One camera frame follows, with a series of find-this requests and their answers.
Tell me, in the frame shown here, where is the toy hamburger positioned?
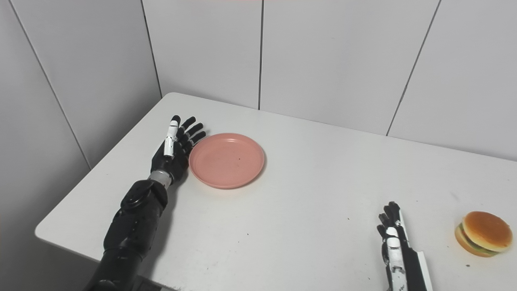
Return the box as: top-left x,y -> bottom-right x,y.
455,211 -> 513,257

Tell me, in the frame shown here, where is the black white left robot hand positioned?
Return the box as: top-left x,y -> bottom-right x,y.
150,115 -> 207,185

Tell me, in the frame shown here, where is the pink round plate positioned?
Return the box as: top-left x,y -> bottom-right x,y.
189,133 -> 265,189

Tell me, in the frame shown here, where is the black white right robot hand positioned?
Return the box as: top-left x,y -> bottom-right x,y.
377,201 -> 433,291

